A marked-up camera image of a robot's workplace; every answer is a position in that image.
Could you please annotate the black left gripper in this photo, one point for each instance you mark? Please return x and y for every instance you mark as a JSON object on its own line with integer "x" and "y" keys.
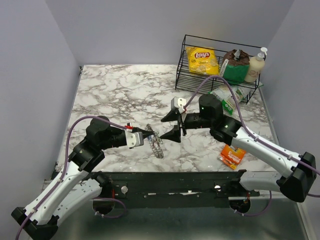
{"x": 146, "y": 133}

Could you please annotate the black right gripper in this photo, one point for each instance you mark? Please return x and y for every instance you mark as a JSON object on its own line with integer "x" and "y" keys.
{"x": 174, "y": 134}

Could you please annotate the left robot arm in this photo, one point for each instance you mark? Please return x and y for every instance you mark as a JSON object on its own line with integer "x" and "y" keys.
{"x": 41, "y": 218}

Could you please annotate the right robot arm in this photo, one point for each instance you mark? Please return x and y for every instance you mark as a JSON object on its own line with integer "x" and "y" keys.
{"x": 294, "y": 173}

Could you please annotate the green white snack bag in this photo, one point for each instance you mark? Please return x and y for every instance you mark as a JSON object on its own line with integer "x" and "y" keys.
{"x": 223, "y": 94}

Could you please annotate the orange razor blade box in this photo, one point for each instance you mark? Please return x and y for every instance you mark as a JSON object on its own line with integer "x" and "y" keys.
{"x": 231, "y": 156}

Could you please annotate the yellow Lays chips bag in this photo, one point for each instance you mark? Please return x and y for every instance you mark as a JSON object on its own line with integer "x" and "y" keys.
{"x": 202, "y": 61}

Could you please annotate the green brown coffee bag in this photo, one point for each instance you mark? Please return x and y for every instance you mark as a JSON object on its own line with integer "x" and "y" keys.
{"x": 235, "y": 66}

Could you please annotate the cream lotion pump bottle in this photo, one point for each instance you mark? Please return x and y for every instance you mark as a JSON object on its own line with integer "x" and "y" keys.
{"x": 256, "y": 65}

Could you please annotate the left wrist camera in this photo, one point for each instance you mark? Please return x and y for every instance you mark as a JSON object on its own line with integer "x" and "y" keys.
{"x": 134, "y": 139}

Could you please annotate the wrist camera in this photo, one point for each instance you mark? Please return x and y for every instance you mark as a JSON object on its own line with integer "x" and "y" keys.
{"x": 134, "y": 139}
{"x": 178, "y": 103}

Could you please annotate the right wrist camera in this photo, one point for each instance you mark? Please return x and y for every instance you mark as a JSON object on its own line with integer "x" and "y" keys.
{"x": 178, "y": 103}

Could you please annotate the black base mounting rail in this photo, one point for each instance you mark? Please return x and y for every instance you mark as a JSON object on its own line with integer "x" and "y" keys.
{"x": 154, "y": 190}

